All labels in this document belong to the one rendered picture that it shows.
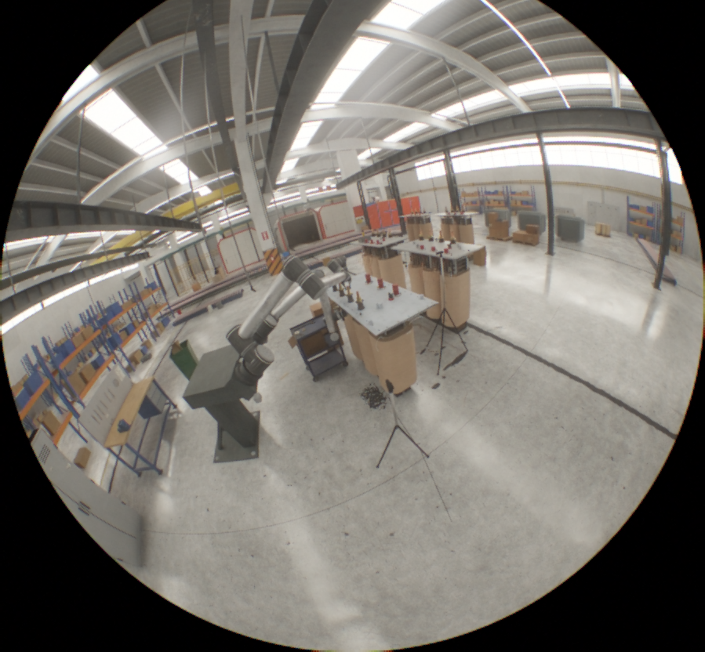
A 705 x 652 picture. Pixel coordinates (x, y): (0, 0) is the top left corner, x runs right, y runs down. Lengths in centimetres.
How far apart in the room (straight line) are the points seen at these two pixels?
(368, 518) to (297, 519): 75
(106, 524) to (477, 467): 465
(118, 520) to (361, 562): 322
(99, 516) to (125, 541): 49
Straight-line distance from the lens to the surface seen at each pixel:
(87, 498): 396
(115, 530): 414
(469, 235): 782
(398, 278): 516
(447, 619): 263
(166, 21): 888
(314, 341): 328
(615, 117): 909
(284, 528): 273
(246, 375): 201
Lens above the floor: 241
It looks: 24 degrees down
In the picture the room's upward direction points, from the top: 14 degrees counter-clockwise
